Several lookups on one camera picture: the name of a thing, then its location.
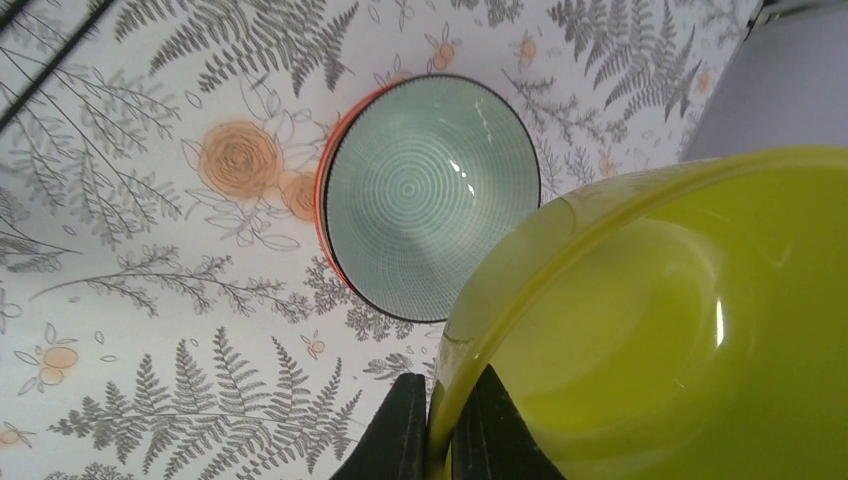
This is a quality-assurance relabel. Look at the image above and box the lime green bowl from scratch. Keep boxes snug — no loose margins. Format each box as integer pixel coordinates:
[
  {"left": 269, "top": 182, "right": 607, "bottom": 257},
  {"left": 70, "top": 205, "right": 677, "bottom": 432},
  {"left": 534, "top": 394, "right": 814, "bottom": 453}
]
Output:
[{"left": 426, "top": 146, "right": 847, "bottom": 479}]

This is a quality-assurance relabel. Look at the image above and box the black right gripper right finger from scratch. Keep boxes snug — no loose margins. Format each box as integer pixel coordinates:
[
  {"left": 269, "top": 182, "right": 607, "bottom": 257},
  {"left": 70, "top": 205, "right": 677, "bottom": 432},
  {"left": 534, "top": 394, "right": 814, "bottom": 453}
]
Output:
[{"left": 451, "top": 365, "right": 565, "bottom": 480}]

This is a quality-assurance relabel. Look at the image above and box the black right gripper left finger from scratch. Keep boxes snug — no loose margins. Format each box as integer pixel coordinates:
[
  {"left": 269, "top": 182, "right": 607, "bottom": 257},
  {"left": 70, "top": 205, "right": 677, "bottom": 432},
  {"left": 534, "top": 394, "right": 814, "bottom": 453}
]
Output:
[{"left": 331, "top": 373, "right": 427, "bottom": 480}]

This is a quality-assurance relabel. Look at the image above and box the floral patterned table mat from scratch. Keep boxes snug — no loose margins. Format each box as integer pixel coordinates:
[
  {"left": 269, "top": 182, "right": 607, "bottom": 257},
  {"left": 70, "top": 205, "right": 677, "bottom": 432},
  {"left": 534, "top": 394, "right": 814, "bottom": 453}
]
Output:
[{"left": 1, "top": 1, "right": 760, "bottom": 479}]

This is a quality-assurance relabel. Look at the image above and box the orange patterned white bowl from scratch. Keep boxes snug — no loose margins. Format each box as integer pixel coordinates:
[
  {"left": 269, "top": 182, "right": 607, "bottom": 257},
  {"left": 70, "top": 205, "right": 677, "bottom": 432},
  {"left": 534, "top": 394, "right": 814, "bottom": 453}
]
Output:
[{"left": 313, "top": 86, "right": 391, "bottom": 288}]

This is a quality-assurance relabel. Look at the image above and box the teal striped bowl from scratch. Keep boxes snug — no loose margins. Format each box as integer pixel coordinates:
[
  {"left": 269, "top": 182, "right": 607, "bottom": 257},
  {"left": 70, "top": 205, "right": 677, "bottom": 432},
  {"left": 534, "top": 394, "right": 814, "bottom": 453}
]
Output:
[{"left": 326, "top": 74, "right": 542, "bottom": 323}]

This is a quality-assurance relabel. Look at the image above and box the black wire dish rack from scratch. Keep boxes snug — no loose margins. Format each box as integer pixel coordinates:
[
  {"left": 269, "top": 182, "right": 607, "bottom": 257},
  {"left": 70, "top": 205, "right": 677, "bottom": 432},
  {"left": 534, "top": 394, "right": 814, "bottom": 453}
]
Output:
[{"left": 1, "top": 1, "right": 116, "bottom": 132}]

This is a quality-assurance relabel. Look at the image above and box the aluminium frame rail right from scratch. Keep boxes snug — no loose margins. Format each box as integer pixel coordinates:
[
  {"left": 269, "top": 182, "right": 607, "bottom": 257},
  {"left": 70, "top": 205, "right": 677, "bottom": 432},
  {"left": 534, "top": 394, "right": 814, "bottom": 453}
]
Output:
[{"left": 745, "top": 0, "right": 847, "bottom": 38}]

